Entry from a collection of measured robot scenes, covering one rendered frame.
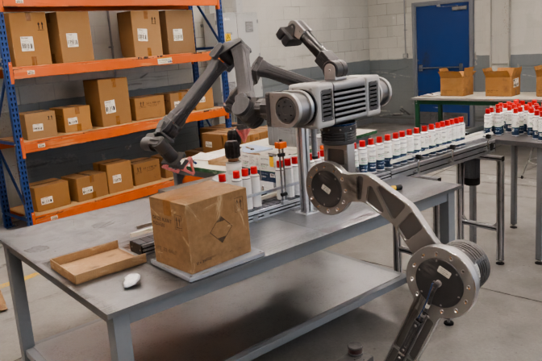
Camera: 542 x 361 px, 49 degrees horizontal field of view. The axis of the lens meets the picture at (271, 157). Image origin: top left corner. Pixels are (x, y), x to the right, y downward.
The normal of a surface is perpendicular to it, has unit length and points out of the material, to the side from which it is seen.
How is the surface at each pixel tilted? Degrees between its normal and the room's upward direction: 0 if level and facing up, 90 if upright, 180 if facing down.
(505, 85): 89
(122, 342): 90
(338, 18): 90
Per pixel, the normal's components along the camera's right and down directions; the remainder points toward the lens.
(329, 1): 0.74, 0.08
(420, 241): -0.67, 0.19
